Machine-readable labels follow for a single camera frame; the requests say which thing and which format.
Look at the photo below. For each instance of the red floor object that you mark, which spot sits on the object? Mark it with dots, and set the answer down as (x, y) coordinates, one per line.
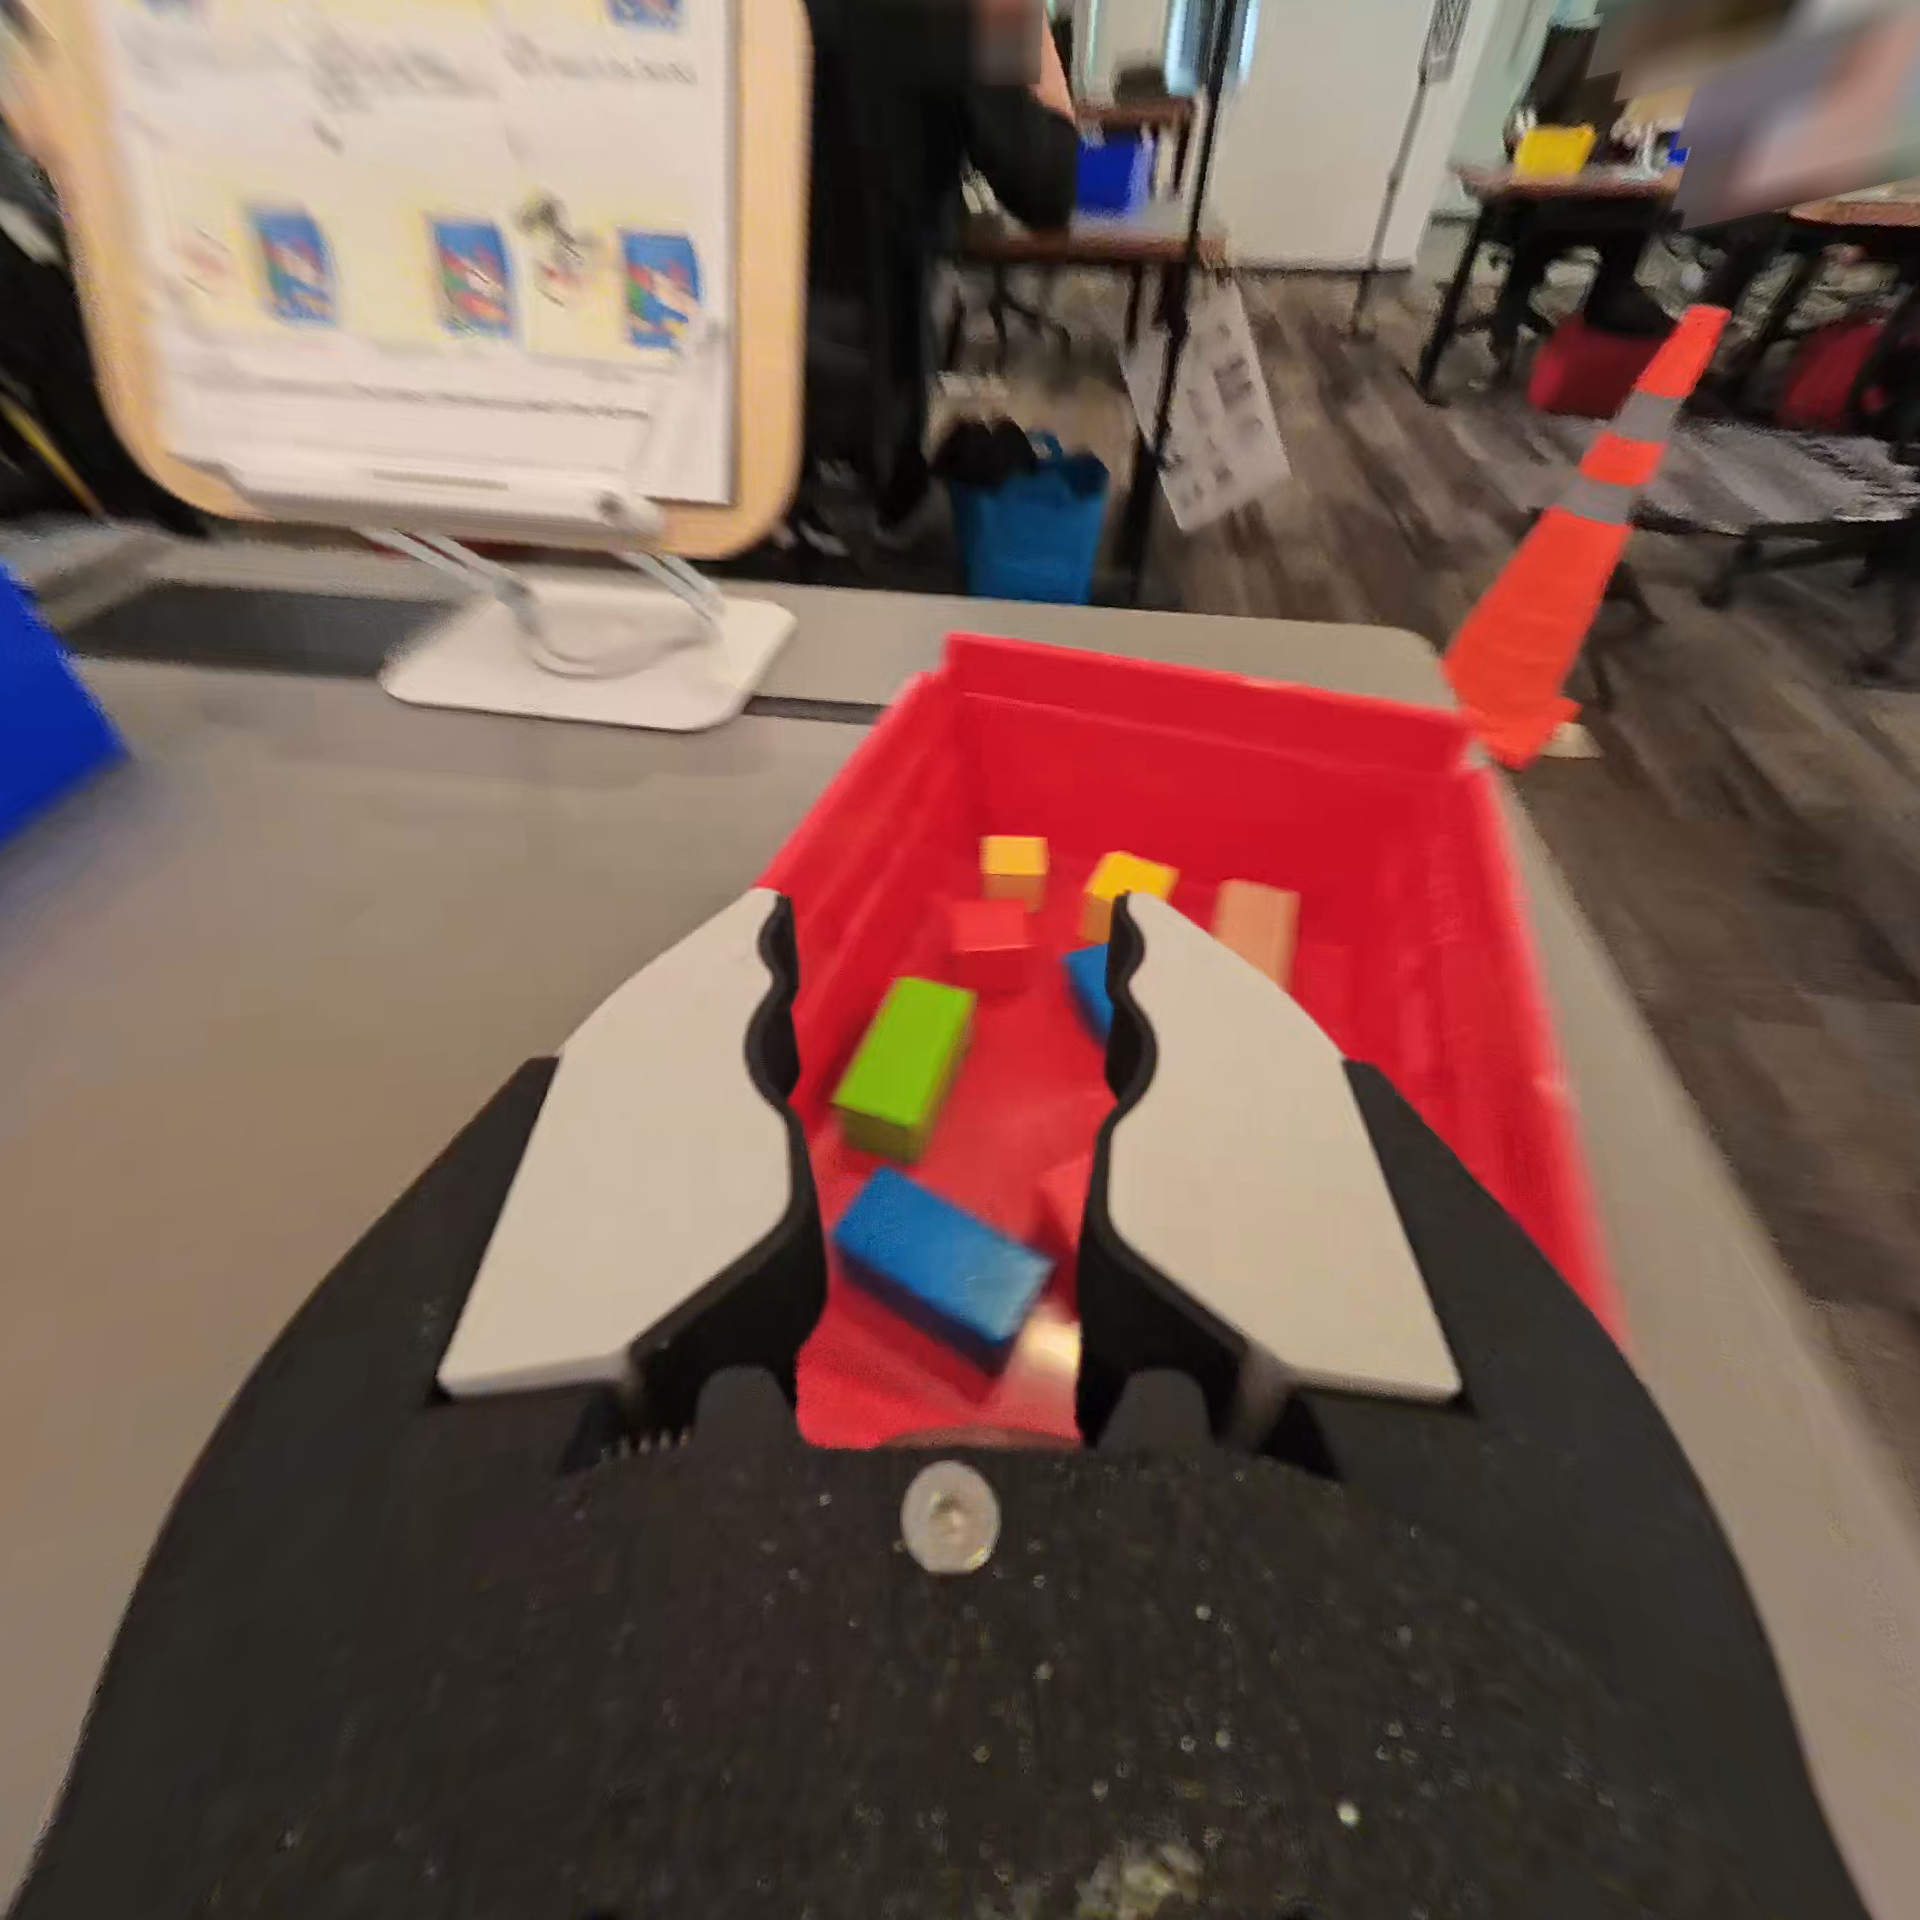
(1560, 573)

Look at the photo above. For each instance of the wooden table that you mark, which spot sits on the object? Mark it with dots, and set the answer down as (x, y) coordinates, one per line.
(1094, 246)

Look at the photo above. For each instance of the grey desk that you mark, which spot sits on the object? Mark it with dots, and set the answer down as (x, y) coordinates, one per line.
(361, 902)

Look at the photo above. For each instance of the instruction sheet board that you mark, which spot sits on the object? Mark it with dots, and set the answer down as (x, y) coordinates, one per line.
(452, 241)

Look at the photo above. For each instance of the blue floor tub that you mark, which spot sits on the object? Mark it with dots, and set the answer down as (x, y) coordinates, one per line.
(1035, 526)

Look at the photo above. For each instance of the red plastic bin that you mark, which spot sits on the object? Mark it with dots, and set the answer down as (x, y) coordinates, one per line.
(1321, 781)

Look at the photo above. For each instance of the white floor sign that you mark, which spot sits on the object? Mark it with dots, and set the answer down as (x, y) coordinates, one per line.
(1214, 406)

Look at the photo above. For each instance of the yellow plastic bin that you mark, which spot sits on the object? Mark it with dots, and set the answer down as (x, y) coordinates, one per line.
(1555, 146)

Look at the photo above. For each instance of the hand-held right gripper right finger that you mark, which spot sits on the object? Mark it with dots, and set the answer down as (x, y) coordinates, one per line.
(1261, 1188)

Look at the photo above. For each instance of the white board stand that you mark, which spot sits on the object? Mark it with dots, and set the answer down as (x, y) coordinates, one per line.
(587, 661)

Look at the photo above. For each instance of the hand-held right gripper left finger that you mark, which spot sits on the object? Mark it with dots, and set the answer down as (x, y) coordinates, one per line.
(638, 1188)

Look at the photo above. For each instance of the pile of coloured wooden blocks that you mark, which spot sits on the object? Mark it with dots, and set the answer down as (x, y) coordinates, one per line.
(901, 1068)

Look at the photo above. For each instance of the small blue plastic bin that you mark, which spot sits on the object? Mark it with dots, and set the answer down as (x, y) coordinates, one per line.
(1115, 176)

